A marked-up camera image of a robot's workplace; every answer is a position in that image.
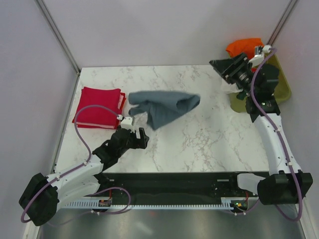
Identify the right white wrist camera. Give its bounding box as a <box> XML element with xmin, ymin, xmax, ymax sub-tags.
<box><xmin>249</xmin><ymin>45</ymin><xmax>272</xmax><ymax>68</ymax></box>

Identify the left aluminium frame post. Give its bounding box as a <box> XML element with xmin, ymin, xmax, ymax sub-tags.
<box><xmin>34</xmin><ymin>0</ymin><xmax>81</xmax><ymax>76</ymax></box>

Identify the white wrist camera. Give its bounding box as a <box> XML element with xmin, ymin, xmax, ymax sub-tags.
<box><xmin>117</xmin><ymin>115</ymin><xmax>136</xmax><ymax>132</ymax></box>
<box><xmin>249</xmin><ymin>45</ymin><xmax>272</xmax><ymax>68</ymax></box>

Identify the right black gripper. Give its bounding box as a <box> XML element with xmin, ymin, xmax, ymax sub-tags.
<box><xmin>209</xmin><ymin>52</ymin><xmax>258</xmax><ymax>97</ymax></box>

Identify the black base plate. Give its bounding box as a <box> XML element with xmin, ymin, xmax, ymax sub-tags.
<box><xmin>99</xmin><ymin>172</ymin><xmax>257</xmax><ymax>205</ymax></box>

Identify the blue grey t shirt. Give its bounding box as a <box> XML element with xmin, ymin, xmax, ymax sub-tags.
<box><xmin>128</xmin><ymin>91</ymin><xmax>200</xmax><ymax>130</ymax></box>

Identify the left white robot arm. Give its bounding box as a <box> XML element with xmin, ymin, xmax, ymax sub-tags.
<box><xmin>18</xmin><ymin>127</ymin><xmax>149</xmax><ymax>226</ymax></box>

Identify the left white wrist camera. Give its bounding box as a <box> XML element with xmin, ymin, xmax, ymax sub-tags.
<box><xmin>117</xmin><ymin>115</ymin><xmax>136</xmax><ymax>132</ymax></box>

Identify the green plastic basket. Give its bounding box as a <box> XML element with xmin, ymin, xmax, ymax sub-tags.
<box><xmin>228</xmin><ymin>55</ymin><xmax>292</xmax><ymax>113</ymax></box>

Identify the right aluminium frame post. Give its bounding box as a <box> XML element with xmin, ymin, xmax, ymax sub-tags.
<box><xmin>267</xmin><ymin>0</ymin><xmax>299</xmax><ymax>45</ymax></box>

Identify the folded red t shirt stack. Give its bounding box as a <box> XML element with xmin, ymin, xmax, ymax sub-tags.
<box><xmin>72</xmin><ymin>87</ymin><xmax>126</xmax><ymax>129</ymax></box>

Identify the aluminium frame post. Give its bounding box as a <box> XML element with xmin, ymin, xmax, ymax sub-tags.
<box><xmin>267</xmin><ymin>0</ymin><xmax>299</xmax><ymax>45</ymax></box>
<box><xmin>34</xmin><ymin>0</ymin><xmax>81</xmax><ymax>76</ymax></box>

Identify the orange t shirt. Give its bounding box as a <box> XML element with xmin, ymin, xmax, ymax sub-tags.
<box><xmin>225</xmin><ymin>38</ymin><xmax>264</xmax><ymax>59</ymax></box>

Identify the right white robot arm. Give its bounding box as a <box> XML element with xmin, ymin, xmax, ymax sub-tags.
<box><xmin>209</xmin><ymin>53</ymin><xmax>313</xmax><ymax>205</ymax></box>

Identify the white slotted cable duct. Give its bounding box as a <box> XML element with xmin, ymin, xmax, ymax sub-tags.
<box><xmin>63</xmin><ymin>197</ymin><xmax>244</xmax><ymax>210</ymax></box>

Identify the white green crumpled t shirt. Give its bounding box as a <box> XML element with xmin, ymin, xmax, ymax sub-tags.
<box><xmin>221</xmin><ymin>82</ymin><xmax>242</xmax><ymax>94</ymax></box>

